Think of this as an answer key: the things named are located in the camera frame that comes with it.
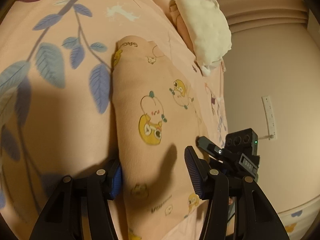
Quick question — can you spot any pink cartoon print garment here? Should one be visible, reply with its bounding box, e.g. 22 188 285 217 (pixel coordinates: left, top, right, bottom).
112 36 207 239

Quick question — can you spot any white power strip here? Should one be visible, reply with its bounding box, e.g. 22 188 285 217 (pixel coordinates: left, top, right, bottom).
261 96 277 140

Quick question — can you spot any white fluffy folded cloth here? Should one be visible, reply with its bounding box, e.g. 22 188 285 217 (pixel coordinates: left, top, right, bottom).
176 0 232 76

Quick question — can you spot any pink floral bed sheet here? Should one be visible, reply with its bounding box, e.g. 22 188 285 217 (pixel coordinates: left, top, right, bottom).
1 0 227 239

